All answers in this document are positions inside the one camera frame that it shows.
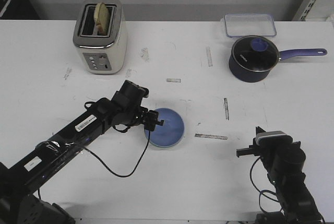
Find slice of toast bread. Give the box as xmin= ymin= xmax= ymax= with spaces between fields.
xmin=93 ymin=3 xmax=110 ymax=36

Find glass pot lid blue knob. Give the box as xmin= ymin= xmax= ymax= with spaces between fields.
xmin=232 ymin=36 xmax=279 ymax=72

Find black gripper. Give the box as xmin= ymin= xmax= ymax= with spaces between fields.
xmin=114 ymin=106 xmax=164 ymax=132
xmin=236 ymin=126 xmax=300 ymax=161

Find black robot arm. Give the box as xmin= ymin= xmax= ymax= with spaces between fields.
xmin=236 ymin=126 xmax=325 ymax=223
xmin=1 ymin=80 xmax=164 ymax=223

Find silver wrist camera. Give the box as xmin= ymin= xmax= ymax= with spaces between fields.
xmin=130 ymin=81 xmax=149 ymax=98
xmin=255 ymin=131 xmax=293 ymax=146

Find blue bowl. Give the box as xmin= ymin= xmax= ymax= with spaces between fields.
xmin=149 ymin=108 xmax=185 ymax=148

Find cream and silver toaster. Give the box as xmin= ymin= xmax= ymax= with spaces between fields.
xmin=73 ymin=0 xmax=127 ymax=75

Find clear container with blue rim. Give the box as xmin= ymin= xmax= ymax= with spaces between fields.
xmin=220 ymin=13 xmax=277 ymax=38

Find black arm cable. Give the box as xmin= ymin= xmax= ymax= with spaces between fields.
xmin=249 ymin=156 xmax=285 ymax=213
xmin=80 ymin=127 xmax=151 ymax=178

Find dark blue saucepan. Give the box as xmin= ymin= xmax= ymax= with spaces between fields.
xmin=229 ymin=49 xmax=327 ymax=82

